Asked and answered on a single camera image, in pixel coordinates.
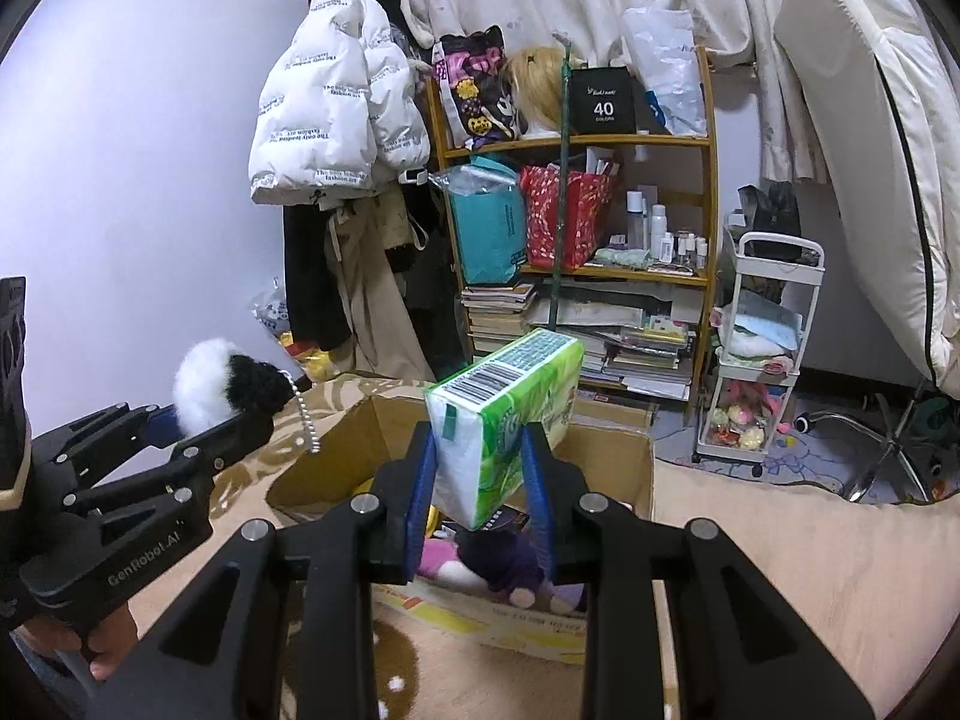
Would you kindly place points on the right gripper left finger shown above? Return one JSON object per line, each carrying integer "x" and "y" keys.
{"x": 302, "y": 591}

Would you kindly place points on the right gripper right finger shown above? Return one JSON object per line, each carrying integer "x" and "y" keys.
{"x": 741, "y": 651}

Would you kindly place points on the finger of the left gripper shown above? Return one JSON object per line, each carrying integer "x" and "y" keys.
{"x": 139, "y": 502}
{"x": 95, "y": 445}

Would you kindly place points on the white black pompom keychain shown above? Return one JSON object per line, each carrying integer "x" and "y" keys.
{"x": 217, "y": 381}

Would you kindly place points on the green tissue pack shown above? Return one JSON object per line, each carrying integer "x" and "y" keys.
{"x": 478, "y": 415}

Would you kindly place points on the person's left hand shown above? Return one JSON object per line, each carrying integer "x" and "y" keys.
{"x": 109, "y": 642}

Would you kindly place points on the beige butterfly pattern blanket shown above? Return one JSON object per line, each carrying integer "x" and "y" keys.
{"x": 878, "y": 584}

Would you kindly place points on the bag of toys on floor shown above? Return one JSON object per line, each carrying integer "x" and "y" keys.
{"x": 271, "y": 310}

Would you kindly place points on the black hanging garment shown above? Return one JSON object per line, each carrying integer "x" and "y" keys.
{"x": 316, "y": 310}

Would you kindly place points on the purple plush doll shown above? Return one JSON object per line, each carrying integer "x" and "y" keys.
{"x": 501, "y": 565}

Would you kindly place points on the beige hanging coat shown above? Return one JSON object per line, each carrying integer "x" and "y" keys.
{"x": 381, "y": 338}

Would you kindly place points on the dark small box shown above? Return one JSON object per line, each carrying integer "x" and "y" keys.
{"x": 507, "y": 519}

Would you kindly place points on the pile of magazines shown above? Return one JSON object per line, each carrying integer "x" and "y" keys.
{"x": 630, "y": 341}

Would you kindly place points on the white rolling cart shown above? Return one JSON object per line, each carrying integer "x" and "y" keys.
{"x": 760, "y": 335}

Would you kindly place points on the stack of books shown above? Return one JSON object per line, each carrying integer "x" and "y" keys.
{"x": 496, "y": 315}

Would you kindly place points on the white puffer jacket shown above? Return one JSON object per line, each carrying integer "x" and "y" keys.
{"x": 337, "y": 116}

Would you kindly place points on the teal paper bag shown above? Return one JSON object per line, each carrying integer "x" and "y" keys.
{"x": 489, "y": 218}

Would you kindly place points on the wooden bookshelf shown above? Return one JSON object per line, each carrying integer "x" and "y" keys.
{"x": 706, "y": 201}

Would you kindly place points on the white bottle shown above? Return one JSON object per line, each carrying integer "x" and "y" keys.
{"x": 658, "y": 228}

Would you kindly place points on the red gift bag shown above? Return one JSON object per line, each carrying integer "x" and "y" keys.
{"x": 589, "y": 196}

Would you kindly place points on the colourful patterned bag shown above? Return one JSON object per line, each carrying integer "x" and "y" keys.
{"x": 470, "y": 70}

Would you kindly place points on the blonde wig head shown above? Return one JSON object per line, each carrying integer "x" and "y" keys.
{"x": 535, "y": 77}

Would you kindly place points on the black box marked 40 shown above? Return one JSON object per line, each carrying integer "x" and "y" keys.
{"x": 601, "y": 101}

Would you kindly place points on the green pole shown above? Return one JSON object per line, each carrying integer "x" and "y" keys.
{"x": 561, "y": 187}

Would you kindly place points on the white plastic bag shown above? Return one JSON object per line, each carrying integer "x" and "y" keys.
{"x": 659, "y": 43}

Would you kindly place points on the white upright mattress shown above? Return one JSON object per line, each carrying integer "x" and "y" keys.
{"x": 885, "y": 109}

